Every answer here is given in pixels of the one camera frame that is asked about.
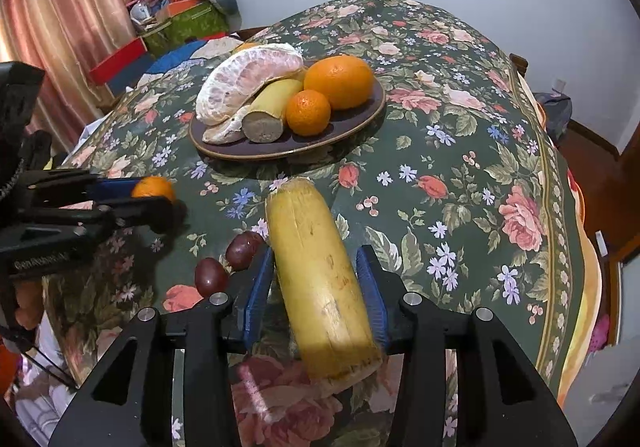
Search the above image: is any peeled sugarcane piece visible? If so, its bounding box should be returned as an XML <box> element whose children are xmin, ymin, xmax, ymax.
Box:
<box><xmin>265</xmin><ymin>178</ymin><xmax>385</xmax><ymax>384</ymax></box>
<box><xmin>241</xmin><ymin>78</ymin><xmax>305</xmax><ymax>144</ymax></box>

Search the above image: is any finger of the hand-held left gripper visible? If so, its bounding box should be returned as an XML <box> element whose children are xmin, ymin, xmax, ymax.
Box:
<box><xmin>29</xmin><ymin>169</ymin><xmax>137</xmax><ymax>203</ymax></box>
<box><xmin>19</xmin><ymin>196</ymin><xmax>177</xmax><ymax>234</ymax></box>

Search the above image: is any floral tablecloth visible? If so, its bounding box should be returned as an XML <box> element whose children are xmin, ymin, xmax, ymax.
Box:
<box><xmin>44</xmin><ymin>0</ymin><xmax>587</xmax><ymax>447</ymax></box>

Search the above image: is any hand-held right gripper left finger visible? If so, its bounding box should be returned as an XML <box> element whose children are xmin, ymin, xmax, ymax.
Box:
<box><xmin>47</xmin><ymin>244</ymin><xmax>277</xmax><ymax>447</ymax></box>

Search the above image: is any orange box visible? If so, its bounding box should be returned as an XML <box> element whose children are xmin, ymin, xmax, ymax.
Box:
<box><xmin>156</xmin><ymin>0</ymin><xmax>202</xmax><ymax>19</ymax></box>

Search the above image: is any pink striped curtain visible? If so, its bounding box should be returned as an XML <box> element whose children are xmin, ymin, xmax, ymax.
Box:
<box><xmin>0</xmin><ymin>0</ymin><xmax>143</xmax><ymax>155</ymax></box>

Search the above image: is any large peeled pomelo piece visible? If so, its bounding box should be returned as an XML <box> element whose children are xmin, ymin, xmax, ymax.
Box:
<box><xmin>195</xmin><ymin>42</ymin><xmax>307</xmax><ymax>124</ymax></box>

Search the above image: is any purple ceramic plate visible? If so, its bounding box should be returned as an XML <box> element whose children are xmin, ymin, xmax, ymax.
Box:
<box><xmin>188</xmin><ymin>58</ymin><xmax>387</xmax><ymax>162</ymax></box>

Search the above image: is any red flat box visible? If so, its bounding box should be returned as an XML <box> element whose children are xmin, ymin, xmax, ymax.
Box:
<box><xmin>89</xmin><ymin>36</ymin><xmax>157</xmax><ymax>86</ymax></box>

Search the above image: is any small peeled pomelo piece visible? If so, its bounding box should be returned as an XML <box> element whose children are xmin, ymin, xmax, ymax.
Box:
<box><xmin>201</xmin><ymin>104</ymin><xmax>251</xmax><ymax>145</ymax></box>

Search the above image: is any small tangerine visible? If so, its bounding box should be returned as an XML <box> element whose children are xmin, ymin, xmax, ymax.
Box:
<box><xmin>131</xmin><ymin>176</ymin><xmax>177</xmax><ymax>204</ymax></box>
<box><xmin>285</xmin><ymin>90</ymin><xmax>332</xmax><ymax>137</ymax></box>

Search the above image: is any grey backpack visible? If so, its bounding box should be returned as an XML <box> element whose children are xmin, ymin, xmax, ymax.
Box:
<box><xmin>531</xmin><ymin>90</ymin><xmax>574</xmax><ymax>144</ymax></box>

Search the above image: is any white cloth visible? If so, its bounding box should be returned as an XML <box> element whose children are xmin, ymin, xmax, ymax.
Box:
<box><xmin>60</xmin><ymin>120</ymin><xmax>119</xmax><ymax>169</ymax></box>

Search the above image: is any red jujube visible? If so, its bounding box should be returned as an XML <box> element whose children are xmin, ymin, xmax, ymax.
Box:
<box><xmin>194</xmin><ymin>257</ymin><xmax>230</xmax><ymax>298</ymax></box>
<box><xmin>225</xmin><ymin>230</ymin><xmax>266</xmax><ymax>271</ymax></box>

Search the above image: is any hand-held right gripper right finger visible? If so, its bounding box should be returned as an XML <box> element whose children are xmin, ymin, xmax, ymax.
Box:
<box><xmin>355</xmin><ymin>244</ymin><xmax>579</xmax><ymax>447</ymax></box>

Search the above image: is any blue patterned quilt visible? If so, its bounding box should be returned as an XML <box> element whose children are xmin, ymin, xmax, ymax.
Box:
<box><xmin>144</xmin><ymin>39</ymin><xmax>237</xmax><ymax>76</ymax></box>

